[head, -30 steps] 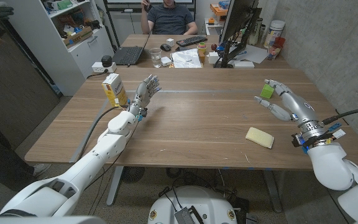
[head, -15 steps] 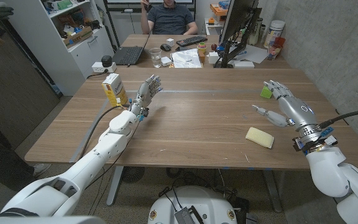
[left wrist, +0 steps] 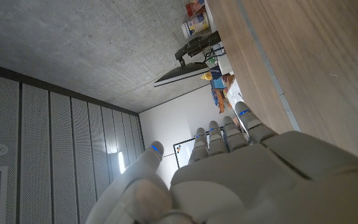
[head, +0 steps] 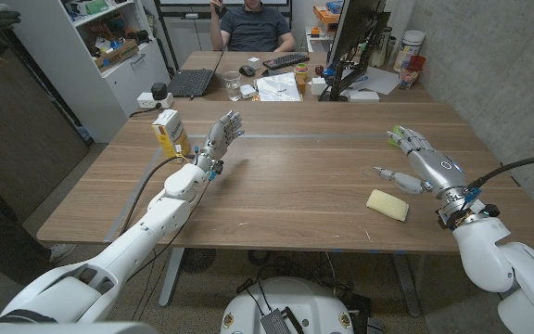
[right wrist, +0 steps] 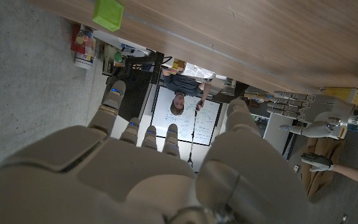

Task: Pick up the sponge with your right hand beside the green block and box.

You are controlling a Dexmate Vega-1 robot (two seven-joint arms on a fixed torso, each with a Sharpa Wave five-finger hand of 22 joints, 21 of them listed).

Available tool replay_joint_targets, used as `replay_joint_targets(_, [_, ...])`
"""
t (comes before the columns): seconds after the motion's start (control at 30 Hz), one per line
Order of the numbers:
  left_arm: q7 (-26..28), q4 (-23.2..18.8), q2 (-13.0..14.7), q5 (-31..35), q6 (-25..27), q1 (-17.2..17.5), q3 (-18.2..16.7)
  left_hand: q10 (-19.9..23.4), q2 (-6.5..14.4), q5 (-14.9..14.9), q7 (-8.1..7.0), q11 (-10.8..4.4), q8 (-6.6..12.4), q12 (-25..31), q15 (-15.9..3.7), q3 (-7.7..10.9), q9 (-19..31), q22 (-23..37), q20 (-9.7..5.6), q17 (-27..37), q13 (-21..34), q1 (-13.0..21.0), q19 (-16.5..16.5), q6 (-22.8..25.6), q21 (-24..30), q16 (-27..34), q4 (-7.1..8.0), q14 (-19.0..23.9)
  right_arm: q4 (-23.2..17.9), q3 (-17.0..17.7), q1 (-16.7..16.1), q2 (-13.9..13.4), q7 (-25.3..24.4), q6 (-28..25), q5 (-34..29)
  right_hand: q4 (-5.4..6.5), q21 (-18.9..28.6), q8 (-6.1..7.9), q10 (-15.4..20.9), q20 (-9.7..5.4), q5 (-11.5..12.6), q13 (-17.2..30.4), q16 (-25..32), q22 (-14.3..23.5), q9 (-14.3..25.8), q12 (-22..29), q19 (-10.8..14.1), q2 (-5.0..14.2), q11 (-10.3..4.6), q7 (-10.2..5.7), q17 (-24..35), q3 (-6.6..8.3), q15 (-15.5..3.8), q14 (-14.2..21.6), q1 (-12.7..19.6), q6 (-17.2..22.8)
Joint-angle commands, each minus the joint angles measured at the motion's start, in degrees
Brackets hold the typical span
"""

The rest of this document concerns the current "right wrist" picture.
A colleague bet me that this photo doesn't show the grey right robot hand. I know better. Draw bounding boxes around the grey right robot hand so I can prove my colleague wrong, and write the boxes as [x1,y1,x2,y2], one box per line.
[0,80,312,224]

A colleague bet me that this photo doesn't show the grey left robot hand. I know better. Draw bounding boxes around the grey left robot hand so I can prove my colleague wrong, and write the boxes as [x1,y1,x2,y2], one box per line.
[267,90,357,140]

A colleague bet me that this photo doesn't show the person's black gloved hand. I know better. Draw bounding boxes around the person's black gloved hand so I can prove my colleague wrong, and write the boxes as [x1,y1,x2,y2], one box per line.
[300,152,334,173]

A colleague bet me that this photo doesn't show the person's bare forearm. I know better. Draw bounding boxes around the person's bare forearm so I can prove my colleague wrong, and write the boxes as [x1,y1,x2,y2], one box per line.
[333,164,358,195]

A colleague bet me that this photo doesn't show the yellow and white box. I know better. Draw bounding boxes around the yellow and white box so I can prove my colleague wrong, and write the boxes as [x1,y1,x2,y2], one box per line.
[318,86,358,106]

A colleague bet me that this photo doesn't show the green block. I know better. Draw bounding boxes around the green block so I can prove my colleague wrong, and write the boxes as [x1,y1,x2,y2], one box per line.
[92,0,125,32]

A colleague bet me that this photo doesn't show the black computer monitor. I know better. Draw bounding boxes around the black computer monitor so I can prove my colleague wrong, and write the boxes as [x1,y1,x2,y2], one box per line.
[106,68,155,122]

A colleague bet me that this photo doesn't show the seated person in dark shirt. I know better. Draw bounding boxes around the seated person in dark shirt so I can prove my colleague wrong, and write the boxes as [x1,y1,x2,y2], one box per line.
[162,68,213,116]

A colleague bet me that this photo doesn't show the clear plastic document sleeve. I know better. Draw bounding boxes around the clear plastic document sleeve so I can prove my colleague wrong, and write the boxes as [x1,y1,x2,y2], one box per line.
[183,62,216,80]

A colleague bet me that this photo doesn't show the red plastic cup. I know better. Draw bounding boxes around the red plastic cup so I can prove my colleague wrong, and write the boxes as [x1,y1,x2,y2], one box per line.
[70,24,96,55]

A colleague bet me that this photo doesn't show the whiteboard with black frame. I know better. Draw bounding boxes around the whiteboard with black frame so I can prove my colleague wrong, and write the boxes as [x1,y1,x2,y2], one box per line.
[150,85,223,146]

